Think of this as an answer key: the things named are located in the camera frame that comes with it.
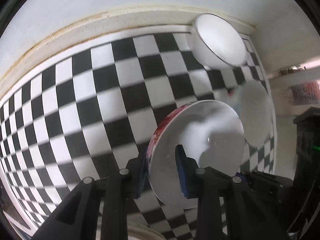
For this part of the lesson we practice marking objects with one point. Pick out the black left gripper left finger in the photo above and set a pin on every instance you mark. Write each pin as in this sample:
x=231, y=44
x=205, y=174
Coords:
x=77, y=215

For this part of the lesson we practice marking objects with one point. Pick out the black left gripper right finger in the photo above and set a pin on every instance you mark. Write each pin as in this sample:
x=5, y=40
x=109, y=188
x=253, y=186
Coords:
x=226, y=209

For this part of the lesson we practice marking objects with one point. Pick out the floral patterned white bowl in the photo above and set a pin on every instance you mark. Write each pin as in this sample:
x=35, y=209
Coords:
x=210, y=132

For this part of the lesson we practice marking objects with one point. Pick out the small white bowl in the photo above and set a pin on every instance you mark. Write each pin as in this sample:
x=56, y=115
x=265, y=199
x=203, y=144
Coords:
x=255, y=109

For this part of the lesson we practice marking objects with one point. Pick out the white bowl with dark rim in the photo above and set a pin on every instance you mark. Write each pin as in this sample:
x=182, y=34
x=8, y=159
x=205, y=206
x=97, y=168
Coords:
x=215, y=43

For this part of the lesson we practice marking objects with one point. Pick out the white plate with striped rim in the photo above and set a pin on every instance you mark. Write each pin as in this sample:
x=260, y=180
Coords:
x=141, y=232

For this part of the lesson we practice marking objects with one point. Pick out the black white checkered mat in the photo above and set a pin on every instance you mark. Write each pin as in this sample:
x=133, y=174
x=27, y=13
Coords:
x=87, y=112

